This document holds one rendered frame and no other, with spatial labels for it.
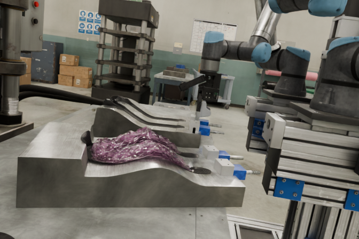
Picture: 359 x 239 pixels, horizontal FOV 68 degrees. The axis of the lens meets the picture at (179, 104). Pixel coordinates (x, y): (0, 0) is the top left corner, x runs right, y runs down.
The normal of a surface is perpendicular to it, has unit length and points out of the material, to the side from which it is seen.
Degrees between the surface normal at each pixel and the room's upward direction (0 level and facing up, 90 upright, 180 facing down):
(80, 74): 84
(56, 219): 0
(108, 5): 90
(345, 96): 73
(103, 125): 90
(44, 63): 90
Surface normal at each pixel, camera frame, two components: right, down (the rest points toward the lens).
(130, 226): 0.14, -0.98
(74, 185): 0.22, 0.19
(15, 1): 0.75, 0.22
